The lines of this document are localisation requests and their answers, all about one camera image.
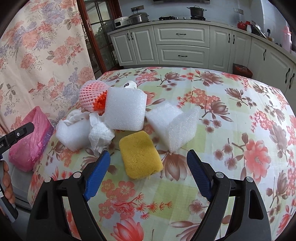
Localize white paper towel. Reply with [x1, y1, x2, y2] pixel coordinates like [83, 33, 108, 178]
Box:
[88, 113, 115, 153]

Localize person's left hand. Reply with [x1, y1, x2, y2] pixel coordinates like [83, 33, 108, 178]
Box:
[3, 161, 16, 204]

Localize white foam block square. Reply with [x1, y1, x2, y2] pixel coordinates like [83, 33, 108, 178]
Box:
[104, 87, 147, 131]

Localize floral curtain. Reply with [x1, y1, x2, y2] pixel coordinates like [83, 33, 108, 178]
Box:
[1, 1, 94, 135]

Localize pink lined trash bin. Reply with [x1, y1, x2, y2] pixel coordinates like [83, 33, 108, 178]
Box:
[9, 106, 54, 172]

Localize small red floor bin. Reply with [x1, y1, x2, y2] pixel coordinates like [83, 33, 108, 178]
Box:
[232, 63, 253, 78]

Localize dark wooden glass door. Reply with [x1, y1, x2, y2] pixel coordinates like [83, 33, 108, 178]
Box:
[77, 0, 122, 78]

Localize pink foam net with orange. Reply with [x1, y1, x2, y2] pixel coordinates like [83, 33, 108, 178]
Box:
[78, 80, 109, 115]

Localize floral tablecloth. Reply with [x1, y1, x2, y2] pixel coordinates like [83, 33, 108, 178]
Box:
[28, 66, 296, 241]

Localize large yellow sponge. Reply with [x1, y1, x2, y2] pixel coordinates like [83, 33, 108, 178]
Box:
[119, 131, 164, 179]

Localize red kettle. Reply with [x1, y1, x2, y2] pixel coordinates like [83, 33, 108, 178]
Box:
[237, 21, 250, 31]

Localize gas stove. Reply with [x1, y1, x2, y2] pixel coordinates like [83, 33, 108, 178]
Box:
[159, 16, 187, 21]

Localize lower kitchen cabinets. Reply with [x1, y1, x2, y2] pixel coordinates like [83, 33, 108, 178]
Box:
[109, 20, 295, 101]

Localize silver rice cooker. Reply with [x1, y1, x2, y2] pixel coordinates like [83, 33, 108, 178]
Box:
[129, 12, 149, 25]

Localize pink thermos bottle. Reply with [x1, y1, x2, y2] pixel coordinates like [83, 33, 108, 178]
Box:
[281, 26, 292, 52]

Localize black cooking pot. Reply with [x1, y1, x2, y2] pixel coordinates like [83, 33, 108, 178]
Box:
[187, 6, 206, 21]

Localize white L-shaped foam piece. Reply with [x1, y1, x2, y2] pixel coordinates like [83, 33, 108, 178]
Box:
[145, 102, 199, 153]

